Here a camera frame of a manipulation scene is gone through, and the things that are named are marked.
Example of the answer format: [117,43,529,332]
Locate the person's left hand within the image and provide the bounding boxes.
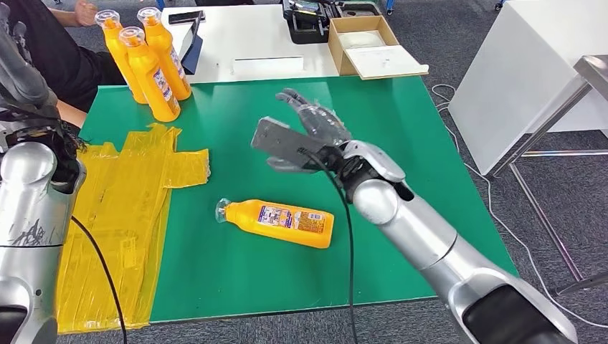
[73,0,99,27]

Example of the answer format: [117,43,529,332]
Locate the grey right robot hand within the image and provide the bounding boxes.
[267,87,353,175]

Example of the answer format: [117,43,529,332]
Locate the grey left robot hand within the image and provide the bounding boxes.
[0,2,59,113]

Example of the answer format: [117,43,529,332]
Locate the orange detergent bottle clear cap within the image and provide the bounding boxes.
[118,26,182,123]
[214,198,336,250]
[94,9,148,105]
[136,6,193,102]

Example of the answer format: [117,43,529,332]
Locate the person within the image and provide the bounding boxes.
[0,0,128,130]

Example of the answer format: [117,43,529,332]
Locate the brown cardboard box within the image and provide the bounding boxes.
[328,15,400,78]

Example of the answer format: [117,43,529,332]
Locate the white foam lid board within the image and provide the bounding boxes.
[343,44,430,81]

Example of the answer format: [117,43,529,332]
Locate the white foam pad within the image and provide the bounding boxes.
[338,30,386,50]

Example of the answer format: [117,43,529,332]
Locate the black phone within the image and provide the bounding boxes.
[168,10,206,24]

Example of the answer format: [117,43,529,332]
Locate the black tool case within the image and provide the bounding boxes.
[282,0,384,45]

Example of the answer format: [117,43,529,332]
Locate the yellow plastic sheet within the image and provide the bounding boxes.
[56,123,212,335]

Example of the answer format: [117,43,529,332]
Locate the white floor cable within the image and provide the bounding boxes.
[429,83,608,331]

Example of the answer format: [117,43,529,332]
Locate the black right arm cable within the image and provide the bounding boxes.
[298,149,358,344]

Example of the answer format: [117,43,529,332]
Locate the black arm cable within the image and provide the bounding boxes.
[70,216,128,344]
[298,149,358,344]

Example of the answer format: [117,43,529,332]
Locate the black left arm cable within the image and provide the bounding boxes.
[70,216,128,344]

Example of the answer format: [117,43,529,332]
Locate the steel frame table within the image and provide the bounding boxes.
[486,54,608,297]

